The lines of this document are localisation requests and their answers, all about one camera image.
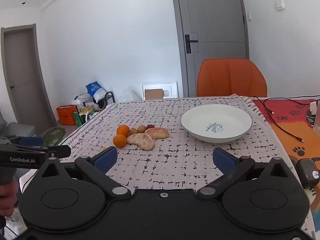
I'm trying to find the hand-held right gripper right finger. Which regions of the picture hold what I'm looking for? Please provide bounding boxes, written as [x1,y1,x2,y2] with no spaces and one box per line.
[197,147,296,199]

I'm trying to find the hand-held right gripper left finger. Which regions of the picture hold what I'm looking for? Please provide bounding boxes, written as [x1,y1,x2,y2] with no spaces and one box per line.
[37,146,132,199]

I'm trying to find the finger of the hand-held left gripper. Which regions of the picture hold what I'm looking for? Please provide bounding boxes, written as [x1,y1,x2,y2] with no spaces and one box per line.
[0,135,44,147]
[0,144,72,159]

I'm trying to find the orange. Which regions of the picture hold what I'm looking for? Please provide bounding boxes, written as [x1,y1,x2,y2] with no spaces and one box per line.
[116,124,130,137]
[113,134,128,148]

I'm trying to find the bread roll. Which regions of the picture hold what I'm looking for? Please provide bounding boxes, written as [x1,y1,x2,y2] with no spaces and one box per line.
[127,133,155,151]

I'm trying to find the white oval plate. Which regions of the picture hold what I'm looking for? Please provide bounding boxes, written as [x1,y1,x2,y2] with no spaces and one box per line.
[180,104,252,143]

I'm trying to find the peeled pomelo piece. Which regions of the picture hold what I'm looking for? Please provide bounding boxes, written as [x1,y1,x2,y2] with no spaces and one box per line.
[144,127,170,139]

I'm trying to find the person's left hand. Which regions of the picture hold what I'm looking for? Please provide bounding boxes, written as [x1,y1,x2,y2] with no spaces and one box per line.
[0,181,19,217]

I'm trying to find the grey low furniture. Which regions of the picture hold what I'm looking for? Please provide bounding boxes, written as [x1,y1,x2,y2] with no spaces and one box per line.
[0,110,35,142]

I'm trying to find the green cushion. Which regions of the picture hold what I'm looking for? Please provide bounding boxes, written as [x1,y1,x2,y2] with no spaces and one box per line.
[41,126,66,147]

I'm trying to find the orange paper bag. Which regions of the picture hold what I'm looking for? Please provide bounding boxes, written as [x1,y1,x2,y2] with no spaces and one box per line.
[56,105,77,125]

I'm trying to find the green paper bag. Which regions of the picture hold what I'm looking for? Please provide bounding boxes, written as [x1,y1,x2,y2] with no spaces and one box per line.
[72,110,87,127]

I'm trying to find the white plastic bag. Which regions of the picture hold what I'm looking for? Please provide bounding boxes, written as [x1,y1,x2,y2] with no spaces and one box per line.
[84,109,100,123]

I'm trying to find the yellow slippers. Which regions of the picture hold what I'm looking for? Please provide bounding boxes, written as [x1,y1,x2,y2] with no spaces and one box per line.
[79,106,95,116]

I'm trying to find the black metal rack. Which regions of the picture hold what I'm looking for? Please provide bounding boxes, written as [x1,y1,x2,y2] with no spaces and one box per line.
[82,91,115,110]

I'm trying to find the translucent plastic bag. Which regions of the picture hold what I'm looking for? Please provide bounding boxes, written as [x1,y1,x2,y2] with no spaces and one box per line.
[117,89,141,103]

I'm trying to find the blue and white bag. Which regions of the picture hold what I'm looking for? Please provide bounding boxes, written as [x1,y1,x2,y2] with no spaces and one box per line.
[86,81,107,99]

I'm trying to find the orange printed mat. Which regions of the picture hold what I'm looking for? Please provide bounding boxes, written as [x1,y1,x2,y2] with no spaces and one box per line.
[251,97,320,198]

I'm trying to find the grey-brown door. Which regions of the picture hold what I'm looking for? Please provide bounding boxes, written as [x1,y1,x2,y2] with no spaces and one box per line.
[0,24,57,130]

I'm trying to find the brown cardboard piece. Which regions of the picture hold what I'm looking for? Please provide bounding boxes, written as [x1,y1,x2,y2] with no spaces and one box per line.
[145,89,163,100]

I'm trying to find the orange chair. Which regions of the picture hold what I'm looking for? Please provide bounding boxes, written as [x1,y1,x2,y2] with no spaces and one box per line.
[196,58,268,97]

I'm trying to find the black power adapter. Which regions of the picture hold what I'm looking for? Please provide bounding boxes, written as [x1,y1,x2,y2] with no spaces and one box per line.
[295,158,320,189]

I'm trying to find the white foam packaging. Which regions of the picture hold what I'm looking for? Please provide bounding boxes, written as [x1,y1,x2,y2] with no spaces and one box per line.
[141,81,178,101]

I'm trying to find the grey door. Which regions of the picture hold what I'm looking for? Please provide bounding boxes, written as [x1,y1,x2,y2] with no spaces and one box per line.
[170,0,250,98]

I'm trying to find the black cable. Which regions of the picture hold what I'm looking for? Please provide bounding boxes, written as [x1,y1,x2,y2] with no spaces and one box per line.
[253,96,275,115]
[263,95,320,142]

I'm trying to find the black door handle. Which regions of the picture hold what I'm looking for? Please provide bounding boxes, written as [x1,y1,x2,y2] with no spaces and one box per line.
[184,34,198,53]

